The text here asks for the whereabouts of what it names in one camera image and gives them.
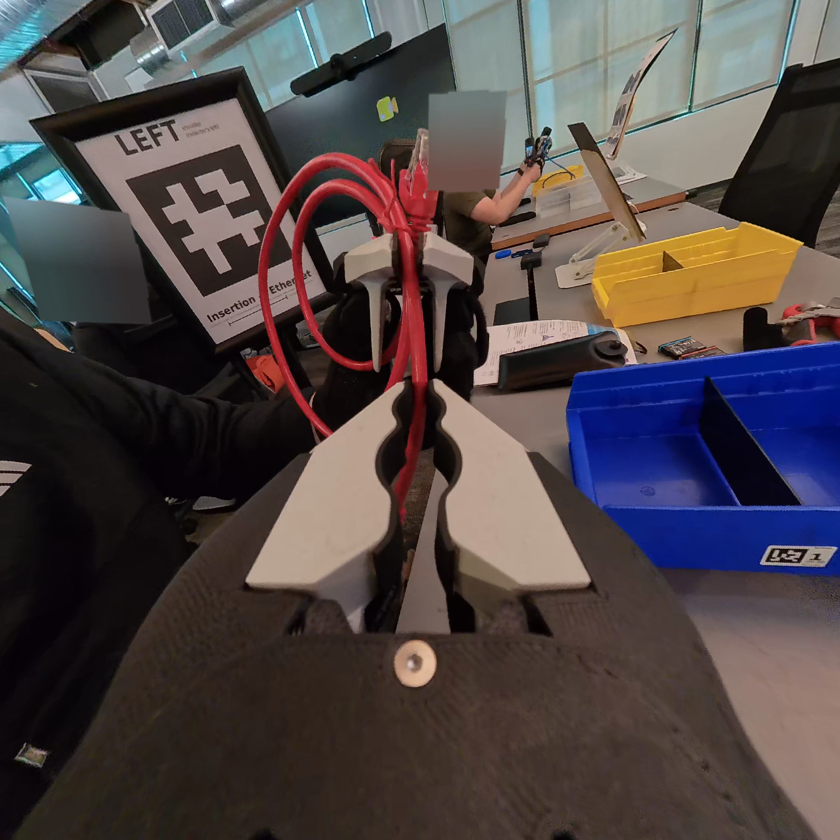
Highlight person's left forearm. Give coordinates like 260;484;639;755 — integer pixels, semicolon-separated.
118;367;326;503

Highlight grey work table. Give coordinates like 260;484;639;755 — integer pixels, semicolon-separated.
491;172;688;252

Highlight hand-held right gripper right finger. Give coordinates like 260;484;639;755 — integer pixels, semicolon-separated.
425;381;592;614

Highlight white paper sheet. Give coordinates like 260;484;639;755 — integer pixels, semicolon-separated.
472;319;641;389

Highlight person's black clothing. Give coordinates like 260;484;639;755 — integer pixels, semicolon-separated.
0;308;217;798

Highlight black wall monitor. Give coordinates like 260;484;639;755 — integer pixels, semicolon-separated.
262;23;458;231

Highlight black rounded object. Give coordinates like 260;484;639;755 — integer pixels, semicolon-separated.
743;306;790;353

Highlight red handled pliers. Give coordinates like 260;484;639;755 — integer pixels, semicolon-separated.
774;298;840;347

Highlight black framed marker sign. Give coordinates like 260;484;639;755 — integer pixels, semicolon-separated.
29;66;337;357

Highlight black mallet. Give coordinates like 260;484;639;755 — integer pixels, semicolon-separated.
520;251;547;322

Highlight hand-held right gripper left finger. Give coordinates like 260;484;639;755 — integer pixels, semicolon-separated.
245;381;414;632

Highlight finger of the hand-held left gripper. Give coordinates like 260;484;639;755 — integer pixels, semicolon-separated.
343;236;401;373
419;233;475;373

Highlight red ethernet cable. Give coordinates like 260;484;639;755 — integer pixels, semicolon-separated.
257;126;448;540

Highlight black mesh office chair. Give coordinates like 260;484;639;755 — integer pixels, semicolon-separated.
717;61;840;250

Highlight black webcam bar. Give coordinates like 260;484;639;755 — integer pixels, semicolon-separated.
289;33;396;99

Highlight black zip pouch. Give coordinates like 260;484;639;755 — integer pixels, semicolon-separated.
496;329;633;393

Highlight black bin divider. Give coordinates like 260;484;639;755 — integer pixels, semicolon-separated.
703;376;803;508

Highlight tilted printed board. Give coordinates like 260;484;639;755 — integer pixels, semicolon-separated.
602;28;679;161

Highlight blue storage bin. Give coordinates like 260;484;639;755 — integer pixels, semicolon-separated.
566;341;840;578

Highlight yellow divided storage bin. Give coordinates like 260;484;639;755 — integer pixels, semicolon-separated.
591;221;805;329

